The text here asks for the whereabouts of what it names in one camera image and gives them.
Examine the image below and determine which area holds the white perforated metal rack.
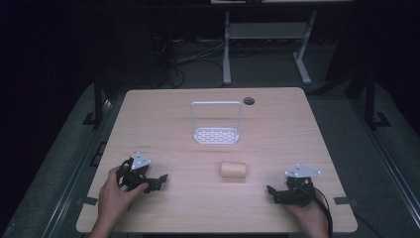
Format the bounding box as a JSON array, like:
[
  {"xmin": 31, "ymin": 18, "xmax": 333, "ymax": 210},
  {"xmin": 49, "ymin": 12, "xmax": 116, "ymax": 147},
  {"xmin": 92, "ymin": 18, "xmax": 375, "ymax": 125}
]
[{"xmin": 190, "ymin": 100, "xmax": 243, "ymax": 146}]

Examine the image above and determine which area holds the black metal post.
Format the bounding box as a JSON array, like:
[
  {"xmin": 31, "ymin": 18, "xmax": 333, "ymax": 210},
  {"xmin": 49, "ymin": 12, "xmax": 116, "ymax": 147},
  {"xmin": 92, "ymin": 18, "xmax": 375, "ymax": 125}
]
[
  {"xmin": 82, "ymin": 76, "xmax": 105, "ymax": 130},
  {"xmin": 364, "ymin": 69, "xmax": 392, "ymax": 131}
]

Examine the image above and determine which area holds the white metal desk frame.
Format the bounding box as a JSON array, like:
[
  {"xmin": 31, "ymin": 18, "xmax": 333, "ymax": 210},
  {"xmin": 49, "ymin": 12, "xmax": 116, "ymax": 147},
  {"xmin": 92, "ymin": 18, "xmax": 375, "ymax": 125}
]
[{"xmin": 222, "ymin": 9, "xmax": 319, "ymax": 86}]

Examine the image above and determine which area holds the bundle of floor cables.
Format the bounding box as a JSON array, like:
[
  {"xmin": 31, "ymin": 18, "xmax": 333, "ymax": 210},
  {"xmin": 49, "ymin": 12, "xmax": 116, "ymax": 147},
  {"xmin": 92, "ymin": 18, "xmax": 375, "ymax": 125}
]
[{"xmin": 153, "ymin": 35, "xmax": 226, "ymax": 89}]

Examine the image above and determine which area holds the grey tape strip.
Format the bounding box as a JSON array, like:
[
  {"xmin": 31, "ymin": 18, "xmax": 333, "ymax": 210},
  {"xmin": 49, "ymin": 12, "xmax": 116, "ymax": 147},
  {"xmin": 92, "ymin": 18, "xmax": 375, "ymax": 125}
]
[
  {"xmin": 333, "ymin": 195, "xmax": 353, "ymax": 206},
  {"xmin": 76, "ymin": 195, "xmax": 99, "ymax": 206}
]

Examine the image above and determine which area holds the person's right hand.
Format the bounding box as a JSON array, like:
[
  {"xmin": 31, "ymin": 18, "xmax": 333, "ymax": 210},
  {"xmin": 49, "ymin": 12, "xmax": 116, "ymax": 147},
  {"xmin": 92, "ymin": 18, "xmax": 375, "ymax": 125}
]
[{"xmin": 284, "ymin": 197, "xmax": 330, "ymax": 236}]

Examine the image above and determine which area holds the beige bread roll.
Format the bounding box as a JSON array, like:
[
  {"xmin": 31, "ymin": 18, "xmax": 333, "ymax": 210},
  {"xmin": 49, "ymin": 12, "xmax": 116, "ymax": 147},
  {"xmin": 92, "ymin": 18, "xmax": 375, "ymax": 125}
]
[{"xmin": 220, "ymin": 160, "xmax": 249, "ymax": 179}]

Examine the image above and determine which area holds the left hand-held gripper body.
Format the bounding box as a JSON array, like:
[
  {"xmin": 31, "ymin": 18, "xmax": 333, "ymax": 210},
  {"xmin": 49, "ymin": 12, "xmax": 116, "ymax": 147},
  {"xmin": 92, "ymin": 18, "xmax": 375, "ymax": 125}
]
[{"xmin": 116, "ymin": 151, "xmax": 157, "ymax": 193}]

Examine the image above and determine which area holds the person's left hand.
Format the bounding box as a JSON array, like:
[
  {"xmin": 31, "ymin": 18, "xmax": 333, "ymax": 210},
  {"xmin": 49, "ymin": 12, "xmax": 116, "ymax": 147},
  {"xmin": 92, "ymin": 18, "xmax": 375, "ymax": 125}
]
[{"xmin": 97, "ymin": 166, "xmax": 150, "ymax": 230}]

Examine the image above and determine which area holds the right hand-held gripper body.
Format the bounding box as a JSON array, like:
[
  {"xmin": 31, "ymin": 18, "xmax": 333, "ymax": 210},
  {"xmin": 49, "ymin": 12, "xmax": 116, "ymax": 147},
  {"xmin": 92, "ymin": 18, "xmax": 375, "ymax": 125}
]
[{"xmin": 276, "ymin": 164, "xmax": 323, "ymax": 208}]

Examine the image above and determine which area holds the aluminium floor rail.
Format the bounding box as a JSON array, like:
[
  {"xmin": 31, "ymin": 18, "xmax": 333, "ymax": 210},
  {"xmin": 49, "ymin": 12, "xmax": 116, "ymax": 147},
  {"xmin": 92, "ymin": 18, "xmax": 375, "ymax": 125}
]
[
  {"xmin": 350, "ymin": 97, "xmax": 420, "ymax": 230},
  {"xmin": 41, "ymin": 98, "xmax": 115, "ymax": 238}
]

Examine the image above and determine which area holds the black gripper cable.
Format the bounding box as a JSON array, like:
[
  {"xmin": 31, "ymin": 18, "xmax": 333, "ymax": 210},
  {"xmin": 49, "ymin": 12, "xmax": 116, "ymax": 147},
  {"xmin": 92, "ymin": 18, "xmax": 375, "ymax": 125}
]
[{"xmin": 308, "ymin": 185, "xmax": 334, "ymax": 238}]

